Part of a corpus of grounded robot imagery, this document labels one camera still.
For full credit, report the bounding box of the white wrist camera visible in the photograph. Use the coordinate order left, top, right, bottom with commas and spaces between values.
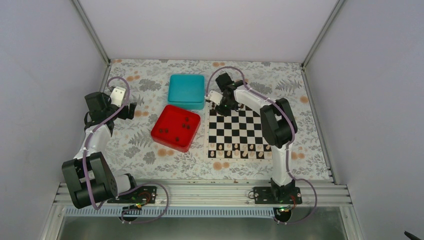
109, 86, 126, 108
205, 90, 223, 106

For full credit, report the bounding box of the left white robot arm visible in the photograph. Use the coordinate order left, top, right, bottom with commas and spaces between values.
61, 87, 140, 209

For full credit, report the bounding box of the red plastic tray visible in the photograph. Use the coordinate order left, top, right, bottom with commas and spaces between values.
150, 104, 201, 153

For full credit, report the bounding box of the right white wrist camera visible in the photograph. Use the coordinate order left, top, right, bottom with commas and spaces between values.
205, 90, 223, 106

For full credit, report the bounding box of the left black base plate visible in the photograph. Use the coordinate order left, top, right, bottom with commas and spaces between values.
107, 186, 157, 205

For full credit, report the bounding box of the teal plastic box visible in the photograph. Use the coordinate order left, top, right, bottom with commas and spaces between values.
167, 74, 205, 110

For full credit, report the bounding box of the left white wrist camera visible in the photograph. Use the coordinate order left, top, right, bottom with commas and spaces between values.
109, 86, 126, 108

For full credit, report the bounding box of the floral patterned table mat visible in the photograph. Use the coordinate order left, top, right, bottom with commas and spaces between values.
105, 59, 331, 181

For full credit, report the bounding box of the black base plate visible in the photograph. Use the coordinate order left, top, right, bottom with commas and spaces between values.
248, 186, 303, 205
107, 186, 157, 205

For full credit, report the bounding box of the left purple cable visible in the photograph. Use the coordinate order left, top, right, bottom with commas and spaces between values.
81, 76, 170, 225

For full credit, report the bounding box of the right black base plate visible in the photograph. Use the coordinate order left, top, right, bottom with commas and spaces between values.
248, 186, 303, 205

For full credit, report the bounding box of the aluminium corner post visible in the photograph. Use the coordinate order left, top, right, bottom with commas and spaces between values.
70, 0, 110, 64

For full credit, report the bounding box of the black white chessboard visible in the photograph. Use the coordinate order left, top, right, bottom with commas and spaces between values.
204, 102, 273, 163

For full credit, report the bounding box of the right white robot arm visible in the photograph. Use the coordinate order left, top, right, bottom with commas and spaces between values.
207, 73, 298, 204

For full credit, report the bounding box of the aluminium mounting rail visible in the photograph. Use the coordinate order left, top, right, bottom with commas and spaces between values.
52, 180, 353, 208

